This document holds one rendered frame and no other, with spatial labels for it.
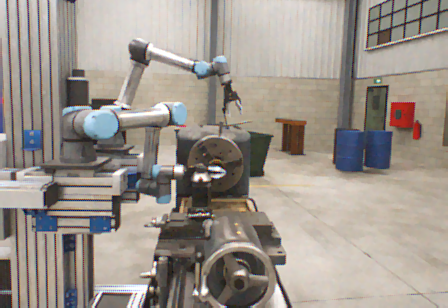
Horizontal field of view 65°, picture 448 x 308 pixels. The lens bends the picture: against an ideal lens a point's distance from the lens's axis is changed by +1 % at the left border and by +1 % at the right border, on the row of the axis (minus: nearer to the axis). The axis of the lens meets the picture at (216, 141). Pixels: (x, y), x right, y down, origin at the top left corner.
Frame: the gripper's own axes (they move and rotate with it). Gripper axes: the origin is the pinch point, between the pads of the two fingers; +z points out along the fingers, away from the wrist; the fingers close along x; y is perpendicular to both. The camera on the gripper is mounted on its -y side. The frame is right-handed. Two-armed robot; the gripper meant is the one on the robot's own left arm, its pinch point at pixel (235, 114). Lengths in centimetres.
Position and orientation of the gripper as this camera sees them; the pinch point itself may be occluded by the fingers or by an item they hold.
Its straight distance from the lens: 209.4
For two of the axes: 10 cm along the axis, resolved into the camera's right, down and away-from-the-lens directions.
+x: 9.6, -2.9, 0.0
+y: 0.4, 1.1, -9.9
